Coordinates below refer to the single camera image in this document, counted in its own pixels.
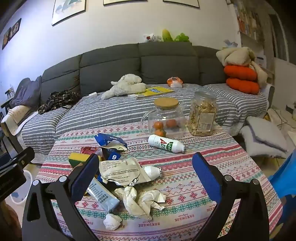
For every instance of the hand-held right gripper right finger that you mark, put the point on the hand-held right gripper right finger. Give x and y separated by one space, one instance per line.
205 176

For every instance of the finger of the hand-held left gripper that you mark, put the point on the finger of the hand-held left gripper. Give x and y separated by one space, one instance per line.
19 157

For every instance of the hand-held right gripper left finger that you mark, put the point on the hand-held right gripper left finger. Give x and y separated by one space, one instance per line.
84 176

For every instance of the white trash bin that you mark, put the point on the white trash bin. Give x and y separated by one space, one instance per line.
19 198

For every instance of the yellow green sponge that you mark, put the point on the yellow green sponge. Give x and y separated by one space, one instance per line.
77 158

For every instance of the red drink can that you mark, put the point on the red drink can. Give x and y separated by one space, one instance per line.
89 150

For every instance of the silver blue packet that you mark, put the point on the silver blue packet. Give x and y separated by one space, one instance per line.
104 197

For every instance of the small blue carton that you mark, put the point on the small blue carton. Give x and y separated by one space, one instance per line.
113 155

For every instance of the beige foil bag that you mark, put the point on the beige foil bag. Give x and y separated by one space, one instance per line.
122 171

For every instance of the blue white snack bag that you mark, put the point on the blue white snack bag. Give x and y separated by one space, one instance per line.
108 141

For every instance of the white tissue ball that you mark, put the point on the white tissue ball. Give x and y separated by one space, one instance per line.
112 221

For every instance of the white plastic drink bottle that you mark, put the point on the white plastic drink bottle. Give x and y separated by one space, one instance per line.
161 142

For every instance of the white paper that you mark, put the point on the white paper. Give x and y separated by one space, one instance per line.
138 201

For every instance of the person's left forearm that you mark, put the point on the person's left forearm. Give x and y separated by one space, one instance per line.
8 222

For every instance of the patterned tablecloth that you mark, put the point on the patterned tablecloth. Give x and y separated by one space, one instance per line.
185 166

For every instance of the cream quilted blanket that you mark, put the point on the cream quilted blanket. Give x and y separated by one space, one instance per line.
16 115

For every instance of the grey floor cushion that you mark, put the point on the grey floor cushion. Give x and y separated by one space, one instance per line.
266 132
254 146

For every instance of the side table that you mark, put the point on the side table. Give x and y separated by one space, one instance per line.
5 99

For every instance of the clear plastic snack jar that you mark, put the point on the clear plastic snack jar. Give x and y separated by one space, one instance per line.
201 115

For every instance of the orange tangerine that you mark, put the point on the orange tangerine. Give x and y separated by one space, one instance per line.
170 123
158 125
160 132

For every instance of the dark blue jacket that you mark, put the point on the dark blue jacket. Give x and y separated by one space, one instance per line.
25 92

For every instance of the grey striped blanket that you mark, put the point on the grey striped blanket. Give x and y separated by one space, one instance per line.
104 113

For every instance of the plaid shirt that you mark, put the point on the plaid shirt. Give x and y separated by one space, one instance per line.
57 100

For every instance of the glass teapot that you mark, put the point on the glass teapot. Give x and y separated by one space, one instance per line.
166 114

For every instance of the blue plastic stool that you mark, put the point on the blue plastic stool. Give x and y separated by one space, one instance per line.
285 178

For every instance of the white charger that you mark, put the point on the white charger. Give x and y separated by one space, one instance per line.
92 94

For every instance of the cork teapot lid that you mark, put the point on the cork teapot lid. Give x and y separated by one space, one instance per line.
166 102

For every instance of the orange cushion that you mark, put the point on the orange cushion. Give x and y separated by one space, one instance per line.
240 72
242 86

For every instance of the yellow book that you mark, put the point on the yellow book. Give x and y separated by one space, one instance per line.
157 90

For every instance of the orange white snack bag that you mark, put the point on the orange white snack bag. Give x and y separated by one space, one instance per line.
174 81

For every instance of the white plush dog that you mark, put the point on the white plush dog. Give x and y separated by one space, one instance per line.
129 85

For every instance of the grey sofa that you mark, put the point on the grey sofa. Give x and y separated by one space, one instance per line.
161 64

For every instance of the beige fleece blanket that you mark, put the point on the beige fleece blanket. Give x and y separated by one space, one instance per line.
235 56

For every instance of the yellow green plush toy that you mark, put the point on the yellow green plush toy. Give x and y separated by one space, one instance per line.
167 35

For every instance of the white plush toy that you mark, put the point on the white plush toy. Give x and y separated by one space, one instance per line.
151 37

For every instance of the large framed picture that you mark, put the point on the large framed picture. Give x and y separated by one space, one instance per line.
68 10

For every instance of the bookshelf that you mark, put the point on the bookshelf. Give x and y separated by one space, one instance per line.
249 20

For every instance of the dark wall pictures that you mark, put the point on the dark wall pictures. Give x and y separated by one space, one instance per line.
11 33

